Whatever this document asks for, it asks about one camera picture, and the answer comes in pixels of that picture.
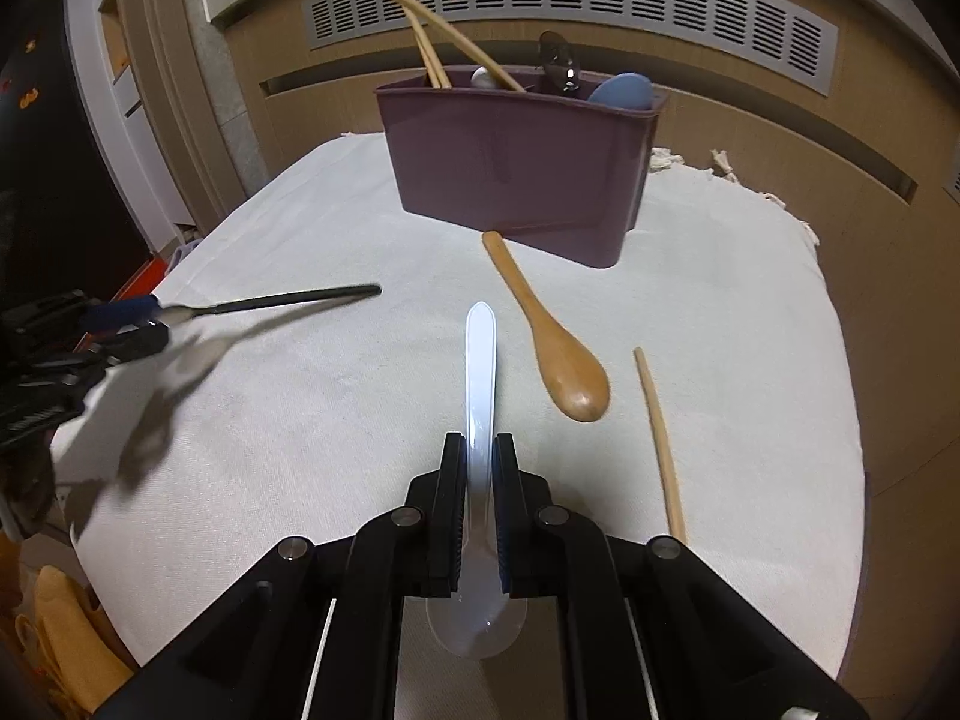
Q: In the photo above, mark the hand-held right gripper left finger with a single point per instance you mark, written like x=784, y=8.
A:
x=448, y=510

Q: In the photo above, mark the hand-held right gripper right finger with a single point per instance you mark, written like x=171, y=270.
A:
x=504, y=517

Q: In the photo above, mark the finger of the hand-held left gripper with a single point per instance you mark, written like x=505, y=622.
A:
x=120, y=312
x=131, y=345

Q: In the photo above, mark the white plastic spoon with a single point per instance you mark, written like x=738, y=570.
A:
x=480, y=360

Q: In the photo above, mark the wooden spoon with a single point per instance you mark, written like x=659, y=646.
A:
x=577, y=382

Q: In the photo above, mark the wooden chopstick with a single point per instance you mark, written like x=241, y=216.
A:
x=450, y=37
x=441, y=73
x=660, y=435
x=427, y=49

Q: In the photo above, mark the purple plastic utensil holder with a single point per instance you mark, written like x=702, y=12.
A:
x=510, y=165

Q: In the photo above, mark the white round-headed spoon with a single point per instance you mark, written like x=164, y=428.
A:
x=484, y=77

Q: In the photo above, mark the blue plastic spoon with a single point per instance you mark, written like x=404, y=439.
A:
x=619, y=90

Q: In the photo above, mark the dark metal spoon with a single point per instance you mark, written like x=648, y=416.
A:
x=553, y=49

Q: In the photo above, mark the red box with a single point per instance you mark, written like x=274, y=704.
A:
x=142, y=277

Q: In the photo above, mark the white tablecloth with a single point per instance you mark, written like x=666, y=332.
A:
x=300, y=427

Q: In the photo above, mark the yellow cloth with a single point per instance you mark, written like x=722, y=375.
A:
x=67, y=645

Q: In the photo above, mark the kitchen counter cabinet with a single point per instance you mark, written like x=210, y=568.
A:
x=750, y=127

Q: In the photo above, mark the long grey vent grille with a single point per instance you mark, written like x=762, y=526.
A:
x=600, y=0

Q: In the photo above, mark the wall shelf unit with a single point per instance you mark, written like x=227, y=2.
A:
x=112, y=45

